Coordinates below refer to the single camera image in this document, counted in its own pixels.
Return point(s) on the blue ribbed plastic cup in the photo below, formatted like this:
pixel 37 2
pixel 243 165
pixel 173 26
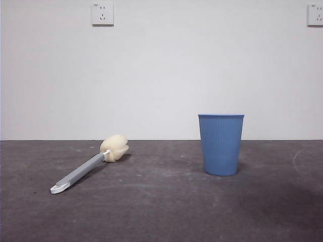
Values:
pixel 220 146

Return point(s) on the white wall socket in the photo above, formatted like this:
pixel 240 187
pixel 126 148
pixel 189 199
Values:
pixel 102 13
pixel 316 15

